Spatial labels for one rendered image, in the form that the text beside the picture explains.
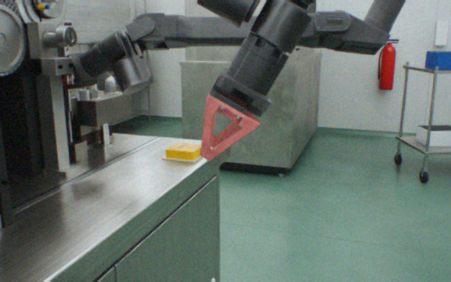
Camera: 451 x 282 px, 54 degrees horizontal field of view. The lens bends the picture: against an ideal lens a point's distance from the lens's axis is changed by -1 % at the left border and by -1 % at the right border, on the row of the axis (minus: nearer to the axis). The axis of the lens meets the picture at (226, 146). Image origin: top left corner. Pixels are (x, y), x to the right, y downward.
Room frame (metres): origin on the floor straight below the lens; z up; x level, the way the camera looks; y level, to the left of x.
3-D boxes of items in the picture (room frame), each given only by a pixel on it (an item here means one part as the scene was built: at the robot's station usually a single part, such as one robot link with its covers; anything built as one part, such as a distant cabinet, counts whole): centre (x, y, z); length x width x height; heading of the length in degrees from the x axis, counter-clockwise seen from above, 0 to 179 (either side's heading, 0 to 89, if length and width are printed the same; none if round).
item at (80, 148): (1.03, 0.47, 0.92); 0.28 x 0.04 x 0.04; 71
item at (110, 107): (1.15, 0.46, 1.00); 0.40 x 0.16 x 0.06; 71
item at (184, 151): (1.01, 0.10, 0.91); 0.07 x 0.07 x 0.02; 71
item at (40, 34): (0.88, 0.34, 1.05); 0.06 x 0.05 x 0.31; 71
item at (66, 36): (0.87, 0.31, 1.18); 0.04 x 0.02 x 0.04; 161
